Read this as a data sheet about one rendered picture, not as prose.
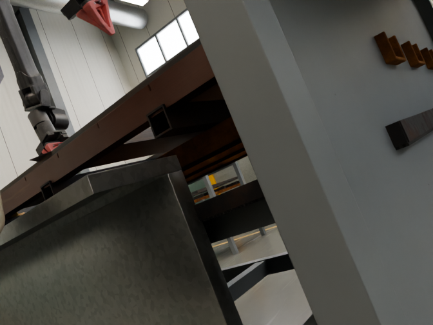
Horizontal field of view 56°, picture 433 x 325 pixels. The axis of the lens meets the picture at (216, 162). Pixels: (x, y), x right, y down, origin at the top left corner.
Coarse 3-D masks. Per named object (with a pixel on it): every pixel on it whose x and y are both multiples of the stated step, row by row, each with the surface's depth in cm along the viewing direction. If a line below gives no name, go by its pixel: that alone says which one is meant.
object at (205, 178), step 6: (234, 162) 462; (222, 168) 473; (234, 168) 464; (210, 174) 484; (240, 174) 461; (198, 180) 494; (204, 180) 409; (240, 180) 461; (210, 186) 408; (210, 192) 408; (258, 228) 457; (264, 234) 454; (228, 240) 404; (234, 246) 402; (234, 252) 402
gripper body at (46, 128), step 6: (42, 126) 126; (48, 126) 126; (36, 132) 126; (42, 132) 125; (48, 132) 122; (54, 132) 124; (66, 132) 127; (42, 138) 125; (48, 138) 124; (54, 138) 127
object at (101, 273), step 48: (144, 192) 77; (48, 240) 100; (96, 240) 88; (144, 240) 79; (192, 240) 71; (0, 288) 120; (48, 288) 104; (96, 288) 91; (144, 288) 81; (192, 288) 73
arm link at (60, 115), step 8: (40, 96) 127; (48, 96) 129; (40, 104) 127; (48, 104) 129; (56, 112) 134; (64, 112) 137; (56, 120) 132; (64, 120) 135; (56, 128) 134; (64, 128) 137
